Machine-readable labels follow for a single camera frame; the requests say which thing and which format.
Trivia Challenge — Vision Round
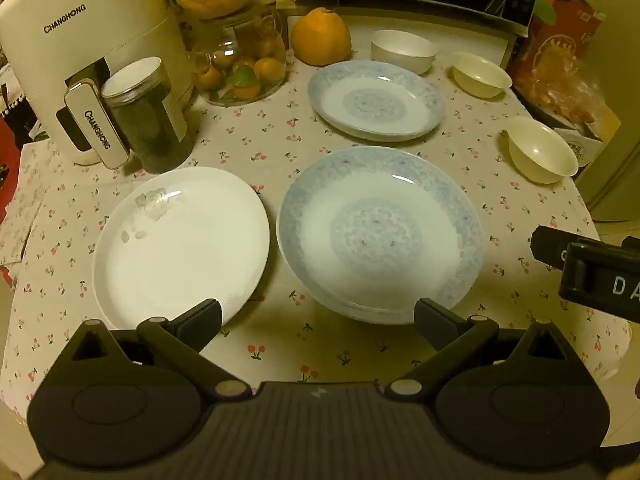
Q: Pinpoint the cream bowl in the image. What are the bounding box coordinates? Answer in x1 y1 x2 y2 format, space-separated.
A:
507 116 579 184
452 51 512 99

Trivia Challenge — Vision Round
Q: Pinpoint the blue patterned plate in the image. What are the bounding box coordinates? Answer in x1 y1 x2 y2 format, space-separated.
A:
276 146 484 324
306 59 445 142

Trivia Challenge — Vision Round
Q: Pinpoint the cherry print tablecloth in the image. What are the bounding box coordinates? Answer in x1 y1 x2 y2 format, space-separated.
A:
0 15 633 461

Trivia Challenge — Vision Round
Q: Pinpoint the pile of kumquats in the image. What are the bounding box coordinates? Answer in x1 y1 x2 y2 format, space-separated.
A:
197 30 286 103

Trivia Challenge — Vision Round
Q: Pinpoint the white bowl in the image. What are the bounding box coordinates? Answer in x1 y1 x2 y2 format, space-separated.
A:
370 29 439 75

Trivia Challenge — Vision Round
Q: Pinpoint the white flower print plate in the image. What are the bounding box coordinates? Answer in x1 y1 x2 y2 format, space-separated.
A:
93 167 271 330

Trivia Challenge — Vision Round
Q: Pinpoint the plastic bag of fruit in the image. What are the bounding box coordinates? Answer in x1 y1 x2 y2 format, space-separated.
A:
515 45 623 136

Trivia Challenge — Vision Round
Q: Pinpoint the white kitchen appliance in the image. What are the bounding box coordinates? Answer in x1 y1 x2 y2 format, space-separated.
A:
0 0 198 170

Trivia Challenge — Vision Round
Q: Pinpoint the orange citrus fruit with knob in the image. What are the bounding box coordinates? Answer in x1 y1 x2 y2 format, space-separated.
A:
291 7 352 67

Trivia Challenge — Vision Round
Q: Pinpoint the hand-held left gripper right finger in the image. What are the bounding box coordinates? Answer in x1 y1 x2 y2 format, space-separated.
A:
382 297 571 403

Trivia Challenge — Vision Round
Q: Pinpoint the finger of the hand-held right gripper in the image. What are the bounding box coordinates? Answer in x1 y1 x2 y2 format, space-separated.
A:
531 226 582 267

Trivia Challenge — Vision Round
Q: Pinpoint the black and white box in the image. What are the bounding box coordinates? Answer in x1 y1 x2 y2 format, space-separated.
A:
552 127 608 176

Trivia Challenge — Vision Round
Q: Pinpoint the dark jar with white lid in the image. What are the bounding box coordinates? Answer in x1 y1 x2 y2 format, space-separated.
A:
100 56 193 175

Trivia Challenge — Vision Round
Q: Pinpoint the glass jar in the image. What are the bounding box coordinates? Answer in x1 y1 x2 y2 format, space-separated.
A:
187 2 288 107

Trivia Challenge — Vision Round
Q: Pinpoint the orange cardboard box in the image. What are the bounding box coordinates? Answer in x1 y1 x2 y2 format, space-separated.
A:
510 0 606 106

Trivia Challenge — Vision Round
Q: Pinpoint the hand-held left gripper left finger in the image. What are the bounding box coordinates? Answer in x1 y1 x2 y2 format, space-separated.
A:
70 298 253 403

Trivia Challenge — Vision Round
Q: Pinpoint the white refrigerator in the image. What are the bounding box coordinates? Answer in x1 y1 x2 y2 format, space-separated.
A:
575 85 640 223

